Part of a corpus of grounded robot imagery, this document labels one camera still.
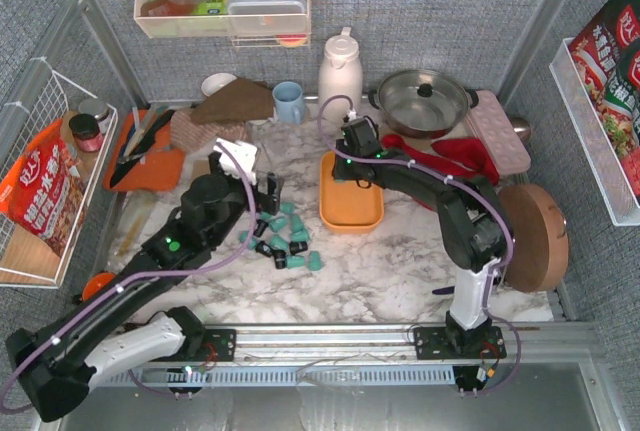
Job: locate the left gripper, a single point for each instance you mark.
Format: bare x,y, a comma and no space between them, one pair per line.
267,193

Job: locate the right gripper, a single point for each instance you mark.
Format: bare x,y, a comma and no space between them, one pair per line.
347,169

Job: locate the black coffee capsule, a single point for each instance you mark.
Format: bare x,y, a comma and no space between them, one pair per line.
260,228
280,259
297,247
264,249

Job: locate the orange storage basket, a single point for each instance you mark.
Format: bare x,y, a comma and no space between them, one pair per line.
345,207

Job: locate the red cloth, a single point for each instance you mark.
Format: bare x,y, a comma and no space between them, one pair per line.
459,157

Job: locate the tan felt coaster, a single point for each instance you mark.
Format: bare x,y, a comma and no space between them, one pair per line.
200,168

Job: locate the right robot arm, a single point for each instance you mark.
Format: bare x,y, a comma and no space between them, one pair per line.
473,225

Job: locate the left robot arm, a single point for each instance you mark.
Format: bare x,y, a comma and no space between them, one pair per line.
58,365

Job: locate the white thermos jug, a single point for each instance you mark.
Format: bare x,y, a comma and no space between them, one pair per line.
340,73

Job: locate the light blue mug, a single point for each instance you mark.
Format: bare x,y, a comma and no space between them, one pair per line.
289,102

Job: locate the steel pot with lid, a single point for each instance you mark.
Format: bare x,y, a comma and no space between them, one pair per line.
422,104

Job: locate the brown cloth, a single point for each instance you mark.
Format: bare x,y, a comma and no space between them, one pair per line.
242,100

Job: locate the striped pink cloth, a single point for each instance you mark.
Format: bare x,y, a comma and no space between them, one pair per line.
190,137

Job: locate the orange cutting board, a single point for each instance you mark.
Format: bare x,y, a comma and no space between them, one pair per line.
160,171

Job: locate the white bowl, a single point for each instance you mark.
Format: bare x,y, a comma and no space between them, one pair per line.
216,82

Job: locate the black kitchen knife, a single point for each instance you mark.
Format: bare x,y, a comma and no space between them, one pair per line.
134,150

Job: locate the pink egg tray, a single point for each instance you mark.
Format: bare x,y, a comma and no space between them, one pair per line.
488,122

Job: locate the purple spatula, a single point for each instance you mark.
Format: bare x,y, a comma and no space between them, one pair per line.
444,291

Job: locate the clear plastic containers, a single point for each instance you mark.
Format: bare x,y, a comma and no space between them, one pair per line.
267,17

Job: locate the silver lidded jar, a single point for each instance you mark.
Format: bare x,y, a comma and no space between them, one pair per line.
94,107

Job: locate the red lidded jar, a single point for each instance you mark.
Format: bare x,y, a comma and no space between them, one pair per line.
86,132

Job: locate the orange cup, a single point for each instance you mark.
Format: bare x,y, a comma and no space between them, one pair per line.
95,284

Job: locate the round wooden board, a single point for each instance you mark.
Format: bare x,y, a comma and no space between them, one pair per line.
541,251

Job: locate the orange snack bag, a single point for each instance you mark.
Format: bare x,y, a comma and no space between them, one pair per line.
43,192

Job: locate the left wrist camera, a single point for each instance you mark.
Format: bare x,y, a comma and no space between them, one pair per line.
237,156

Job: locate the white wire basket left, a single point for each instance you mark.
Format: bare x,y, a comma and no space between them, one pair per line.
26,261

